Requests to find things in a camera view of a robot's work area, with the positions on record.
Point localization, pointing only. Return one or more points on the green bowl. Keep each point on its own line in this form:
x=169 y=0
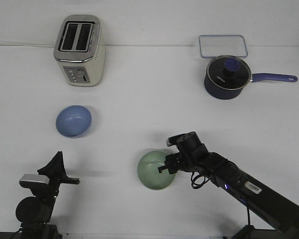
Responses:
x=148 y=170

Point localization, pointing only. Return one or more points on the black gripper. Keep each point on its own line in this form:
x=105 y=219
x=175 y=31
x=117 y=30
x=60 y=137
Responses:
x=55 y=167
x=189 y=157

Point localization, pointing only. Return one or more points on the glass pot lid blue knob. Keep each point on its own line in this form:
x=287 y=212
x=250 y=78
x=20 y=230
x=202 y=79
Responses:
x=228 y=72

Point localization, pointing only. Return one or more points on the blue saucepan with handle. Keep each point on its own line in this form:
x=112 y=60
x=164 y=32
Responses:
x=223 y=94

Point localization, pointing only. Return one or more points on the cream and steel toaster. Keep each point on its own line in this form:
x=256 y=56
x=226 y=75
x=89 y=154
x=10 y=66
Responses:
x=80 y=50

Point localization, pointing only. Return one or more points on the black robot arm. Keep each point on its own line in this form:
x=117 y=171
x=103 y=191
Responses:
x=35 y=212
x=276 y=210

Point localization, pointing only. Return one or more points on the blue bowl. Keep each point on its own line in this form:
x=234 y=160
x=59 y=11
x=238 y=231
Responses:
x=74 y=121

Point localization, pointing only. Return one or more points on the clear blue-rimmed container lid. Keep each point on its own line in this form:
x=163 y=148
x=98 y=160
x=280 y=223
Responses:
x=211 y=46

